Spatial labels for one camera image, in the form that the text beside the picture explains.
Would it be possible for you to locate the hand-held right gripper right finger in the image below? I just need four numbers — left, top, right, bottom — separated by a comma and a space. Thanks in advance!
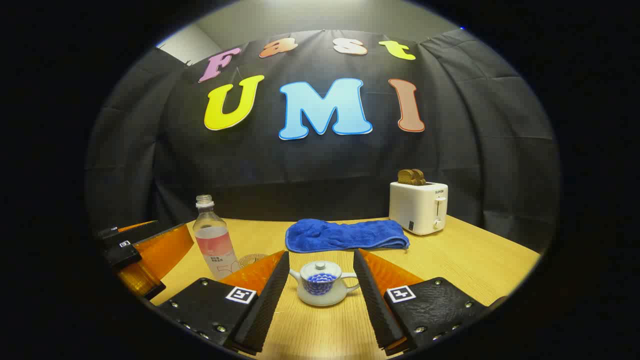
353, 248, 490, 357

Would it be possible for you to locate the white toaster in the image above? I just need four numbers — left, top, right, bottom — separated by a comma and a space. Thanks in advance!
389, 181, 449, 236

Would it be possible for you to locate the clear plastic water bottle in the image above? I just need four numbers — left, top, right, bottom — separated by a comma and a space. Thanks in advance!
192, 195, 240, 280

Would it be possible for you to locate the white teacup lid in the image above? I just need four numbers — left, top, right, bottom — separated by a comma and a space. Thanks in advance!
305, 261, 343, 282

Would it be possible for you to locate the blue folded towel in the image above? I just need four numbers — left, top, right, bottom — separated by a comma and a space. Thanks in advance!
285, 218, 411, 254

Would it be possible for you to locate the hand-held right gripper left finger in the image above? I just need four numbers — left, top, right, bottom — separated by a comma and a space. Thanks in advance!
156, 250, 291, 357

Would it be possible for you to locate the round brown coaster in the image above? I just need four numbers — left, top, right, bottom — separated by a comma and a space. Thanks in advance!
237, 253, 271, 269

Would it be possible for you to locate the black backdrop cloth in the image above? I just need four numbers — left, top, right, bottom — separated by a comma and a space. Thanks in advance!
85, 29, 561, 253

